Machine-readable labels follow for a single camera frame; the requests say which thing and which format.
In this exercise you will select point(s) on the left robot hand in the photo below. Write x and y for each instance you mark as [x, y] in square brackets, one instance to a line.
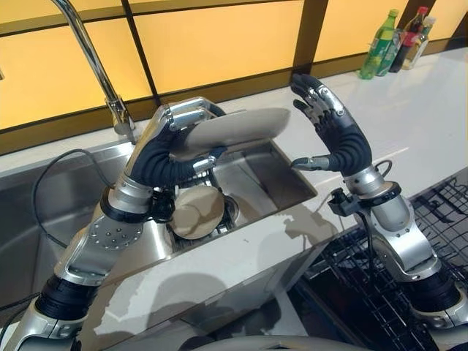
[153, 164]

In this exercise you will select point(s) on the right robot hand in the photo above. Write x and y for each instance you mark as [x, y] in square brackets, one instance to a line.
[351, 146]

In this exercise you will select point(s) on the beige plate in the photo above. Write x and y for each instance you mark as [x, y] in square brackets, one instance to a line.
[188, 223]
[237, 128]
[204, 199]

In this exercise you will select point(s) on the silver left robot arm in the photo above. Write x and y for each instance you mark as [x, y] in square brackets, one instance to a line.
[95, 237]

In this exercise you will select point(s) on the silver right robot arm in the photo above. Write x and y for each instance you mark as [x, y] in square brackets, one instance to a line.
[402, 234]

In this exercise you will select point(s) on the sink drain strainer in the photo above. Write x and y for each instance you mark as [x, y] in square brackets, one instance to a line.
[231, 209]

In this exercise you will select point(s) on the stainless steel sink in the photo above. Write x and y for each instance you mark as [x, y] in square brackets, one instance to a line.
[256, 175]

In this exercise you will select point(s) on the small green bottle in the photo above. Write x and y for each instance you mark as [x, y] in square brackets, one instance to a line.
[390, 55]

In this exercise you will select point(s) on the large green plastic bottle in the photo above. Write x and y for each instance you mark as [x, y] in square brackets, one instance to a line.
[376, 47]

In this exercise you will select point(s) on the dark sauce bottle red cap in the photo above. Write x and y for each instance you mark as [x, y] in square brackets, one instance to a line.
[404, 47]

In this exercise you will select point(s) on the chrome kitchen faucet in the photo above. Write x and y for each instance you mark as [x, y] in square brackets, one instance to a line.
[97, 66]

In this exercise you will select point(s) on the clear oil bottle green cap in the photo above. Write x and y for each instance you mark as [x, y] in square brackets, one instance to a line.
[417, 51]

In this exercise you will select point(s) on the silver robot body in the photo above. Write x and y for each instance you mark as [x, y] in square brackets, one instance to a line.
[256, 343]

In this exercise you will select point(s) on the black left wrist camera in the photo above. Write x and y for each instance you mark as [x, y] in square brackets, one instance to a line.
[162, 206]

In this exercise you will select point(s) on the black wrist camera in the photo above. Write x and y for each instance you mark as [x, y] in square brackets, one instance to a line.
[162, 206]
[342, 203]

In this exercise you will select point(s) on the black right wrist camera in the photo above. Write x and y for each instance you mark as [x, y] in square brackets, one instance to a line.
[342, 203]

